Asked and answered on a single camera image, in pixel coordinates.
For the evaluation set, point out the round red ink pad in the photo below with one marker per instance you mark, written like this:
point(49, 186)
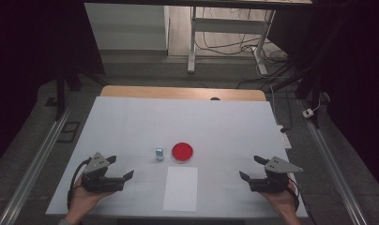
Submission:
point(182, 152)

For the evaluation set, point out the metal floor rail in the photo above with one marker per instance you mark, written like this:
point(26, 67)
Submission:
point(34, 168)
point(334, 168)

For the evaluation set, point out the blue stamp cap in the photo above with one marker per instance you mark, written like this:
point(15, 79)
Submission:
point(159, 150)

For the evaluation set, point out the white paper sheet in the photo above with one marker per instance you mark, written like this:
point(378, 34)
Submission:
point(180, 189)

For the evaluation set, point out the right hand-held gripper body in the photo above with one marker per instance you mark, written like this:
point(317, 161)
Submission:
point(270, 182)

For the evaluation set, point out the white power strip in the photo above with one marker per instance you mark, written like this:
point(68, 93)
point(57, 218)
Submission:
point(285, 139)

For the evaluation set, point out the small white stamp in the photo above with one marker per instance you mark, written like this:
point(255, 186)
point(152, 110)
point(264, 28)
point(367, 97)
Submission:
point(159, 157)

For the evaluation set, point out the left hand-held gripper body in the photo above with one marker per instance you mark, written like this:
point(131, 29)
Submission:
point(100, 182)

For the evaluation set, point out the black metal stand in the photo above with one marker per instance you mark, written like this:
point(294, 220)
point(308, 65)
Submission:
point(60, 97)
point(315, 93)

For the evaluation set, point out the dark curtain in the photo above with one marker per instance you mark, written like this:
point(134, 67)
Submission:
point(28, 62)
point(359, 78)

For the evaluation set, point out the white panel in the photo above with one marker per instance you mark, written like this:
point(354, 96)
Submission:
point(128, 28)

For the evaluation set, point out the person's right hand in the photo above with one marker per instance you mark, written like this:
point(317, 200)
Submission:
point(283, 201)

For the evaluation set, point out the black floor frame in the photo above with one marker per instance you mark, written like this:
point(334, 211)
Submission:
point(68, 132)

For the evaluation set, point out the white desk frame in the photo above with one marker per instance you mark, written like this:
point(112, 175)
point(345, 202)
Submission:
point(225, 25)

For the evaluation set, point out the white table cover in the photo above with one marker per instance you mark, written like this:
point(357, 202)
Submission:
point(194, 125)

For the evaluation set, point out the white plug adapter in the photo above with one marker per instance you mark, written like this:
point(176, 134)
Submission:
point(308, 113)

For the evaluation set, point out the person's left hand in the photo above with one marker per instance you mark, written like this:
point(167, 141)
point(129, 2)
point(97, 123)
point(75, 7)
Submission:
point(83, 200)

